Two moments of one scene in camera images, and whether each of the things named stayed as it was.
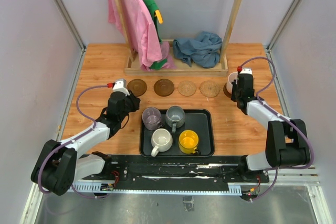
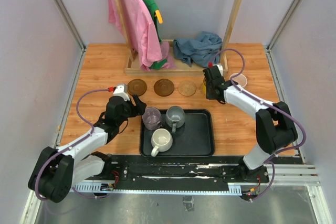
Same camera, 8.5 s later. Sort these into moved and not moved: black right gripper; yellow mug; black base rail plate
Moved: yellow mug; black right gripper
Not moved: black base rail plate
